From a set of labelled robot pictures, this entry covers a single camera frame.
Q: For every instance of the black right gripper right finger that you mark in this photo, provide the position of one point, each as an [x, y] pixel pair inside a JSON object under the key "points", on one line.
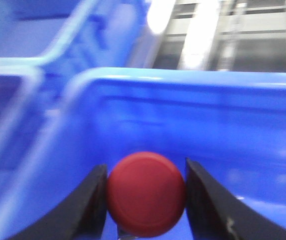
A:
{"points": [[214, 213]]}

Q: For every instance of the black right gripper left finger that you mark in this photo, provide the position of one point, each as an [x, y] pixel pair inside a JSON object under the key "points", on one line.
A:
{"points": [[82, 214]]}

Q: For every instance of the red mushroom push button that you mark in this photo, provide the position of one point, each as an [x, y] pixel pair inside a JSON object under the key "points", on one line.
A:
{"points": [[145, 194]]}

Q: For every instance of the blue plastic target bin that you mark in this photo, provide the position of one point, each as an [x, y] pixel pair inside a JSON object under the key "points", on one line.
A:
{"points": [[232, 123]]}

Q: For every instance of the blue plastic source bin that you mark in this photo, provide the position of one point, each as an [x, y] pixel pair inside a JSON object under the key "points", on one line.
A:
{"points": [[19, 86]]}

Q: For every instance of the metal shelving rack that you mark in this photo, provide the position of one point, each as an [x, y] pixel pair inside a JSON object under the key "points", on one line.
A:
{"points": [[224, 35]]}

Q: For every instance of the blue bin behind source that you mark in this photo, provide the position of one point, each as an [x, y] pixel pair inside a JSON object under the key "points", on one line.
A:
{"points": [[69, 36]]}

